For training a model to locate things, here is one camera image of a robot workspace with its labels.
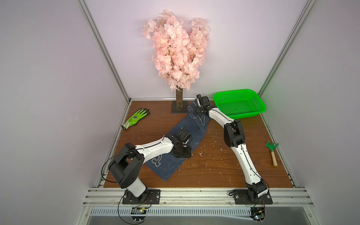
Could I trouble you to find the aluminium frame corner post left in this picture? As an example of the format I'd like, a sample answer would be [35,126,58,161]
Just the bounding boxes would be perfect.
[77,0,131,104]

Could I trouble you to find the left controller board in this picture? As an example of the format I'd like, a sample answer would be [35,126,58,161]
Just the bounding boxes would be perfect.
[130,207,148,224]

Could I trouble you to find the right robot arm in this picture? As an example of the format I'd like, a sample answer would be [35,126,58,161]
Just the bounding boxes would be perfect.
[195,94,269,203]

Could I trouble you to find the controller board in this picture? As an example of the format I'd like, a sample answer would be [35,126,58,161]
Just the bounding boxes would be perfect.
[250,207,266,222]
[130,207,148,224]

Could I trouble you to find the blue fish-print pillowcase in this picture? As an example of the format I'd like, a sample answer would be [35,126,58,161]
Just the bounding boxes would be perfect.
[145,100,210,182]

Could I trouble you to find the aluminium front rail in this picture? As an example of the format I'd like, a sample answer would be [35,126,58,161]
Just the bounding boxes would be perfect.
[82,187,314,208]

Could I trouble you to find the green black work glove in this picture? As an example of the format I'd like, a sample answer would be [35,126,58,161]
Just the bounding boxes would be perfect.
[121,108,150,130]

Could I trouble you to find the green toy rake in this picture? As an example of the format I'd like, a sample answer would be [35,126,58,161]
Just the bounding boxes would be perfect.
[265,141,279,167]

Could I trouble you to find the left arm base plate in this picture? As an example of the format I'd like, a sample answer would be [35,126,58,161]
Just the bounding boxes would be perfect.
[122,189,161,205]

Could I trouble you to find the aluminium frame corner post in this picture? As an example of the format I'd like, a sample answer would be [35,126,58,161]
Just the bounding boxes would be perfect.
[257,0,318,98]
[77,0,131,104]

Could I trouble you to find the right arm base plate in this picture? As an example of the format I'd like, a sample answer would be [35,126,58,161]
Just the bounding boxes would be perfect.
[228,189,273,205]

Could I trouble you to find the aluminium frame corner post right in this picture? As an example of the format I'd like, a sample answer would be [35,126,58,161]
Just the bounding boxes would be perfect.
[257,0,318,98]

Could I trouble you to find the right controller board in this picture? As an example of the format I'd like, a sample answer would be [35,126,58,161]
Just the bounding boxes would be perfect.
[250,207,266,222]

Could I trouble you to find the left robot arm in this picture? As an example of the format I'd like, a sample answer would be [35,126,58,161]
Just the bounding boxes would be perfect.
[108,128,192,202]

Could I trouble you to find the green plastic basket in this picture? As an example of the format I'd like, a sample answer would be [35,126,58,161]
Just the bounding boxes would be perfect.
[213,89,267,120]

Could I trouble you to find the pink cherry blossom tree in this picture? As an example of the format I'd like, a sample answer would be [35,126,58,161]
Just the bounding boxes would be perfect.
[142,9,210,112]

